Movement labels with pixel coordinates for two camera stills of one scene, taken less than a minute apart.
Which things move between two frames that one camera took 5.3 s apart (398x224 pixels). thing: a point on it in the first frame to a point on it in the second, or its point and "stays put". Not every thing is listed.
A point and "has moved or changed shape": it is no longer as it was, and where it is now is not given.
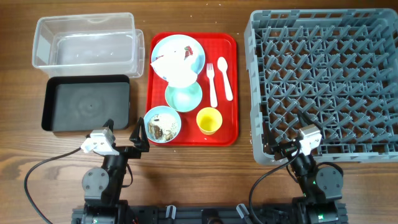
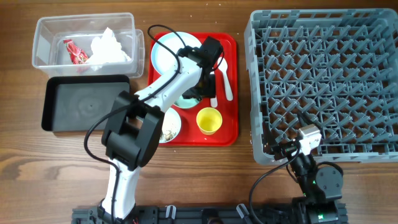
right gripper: x=283 y=149 stays put
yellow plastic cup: x=209 y=120 stays put
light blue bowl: x=162 y=124 stays put
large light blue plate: x=198 y=59 stays put
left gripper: x=140 y=144 to x=210 y=92
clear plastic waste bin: x=101 y=44 stays put
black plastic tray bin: x=86 y=102 stays put
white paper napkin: x=173 y=68 has moved or changed shape
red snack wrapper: x=188 y=50 has moved or changed shape
